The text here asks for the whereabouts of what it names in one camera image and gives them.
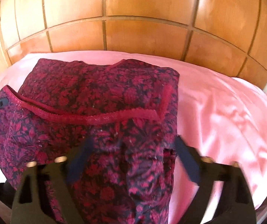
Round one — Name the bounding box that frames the wooden panelled headboard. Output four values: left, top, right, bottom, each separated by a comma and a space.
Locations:
0, 0, 267, 88

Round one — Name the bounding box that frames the pink bed sheet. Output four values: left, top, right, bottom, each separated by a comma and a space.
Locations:
0, 51, 267, 223

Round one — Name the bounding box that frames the dark red floral sweater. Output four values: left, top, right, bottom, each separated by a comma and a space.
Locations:
0, 59, 179, 223

